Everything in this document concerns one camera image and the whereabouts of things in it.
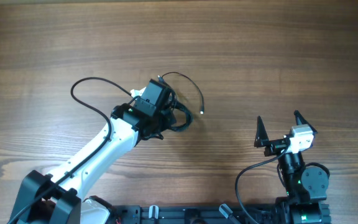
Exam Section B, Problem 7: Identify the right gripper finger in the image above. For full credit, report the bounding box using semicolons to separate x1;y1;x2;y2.
254;116;269;147
293;110;318;134

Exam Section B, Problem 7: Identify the black usb cable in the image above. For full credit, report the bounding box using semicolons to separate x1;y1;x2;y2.
157;72;205;133

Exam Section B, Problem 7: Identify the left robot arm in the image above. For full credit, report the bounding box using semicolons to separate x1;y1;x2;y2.
9;80;177;223

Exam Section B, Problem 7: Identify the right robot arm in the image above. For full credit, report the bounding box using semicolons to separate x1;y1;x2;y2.
254;110;331;224

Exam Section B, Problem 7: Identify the right camera black cable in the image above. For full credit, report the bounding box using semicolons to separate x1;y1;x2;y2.
234;146;290;224

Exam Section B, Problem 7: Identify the camera black cable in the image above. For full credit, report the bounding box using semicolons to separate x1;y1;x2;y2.
234;146;290;224
7;77;134;224

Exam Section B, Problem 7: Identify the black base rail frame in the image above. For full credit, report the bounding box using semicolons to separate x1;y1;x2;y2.
110;203;332;224

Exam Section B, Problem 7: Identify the left camera black cable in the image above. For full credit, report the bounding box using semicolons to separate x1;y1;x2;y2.
7;77;134;224

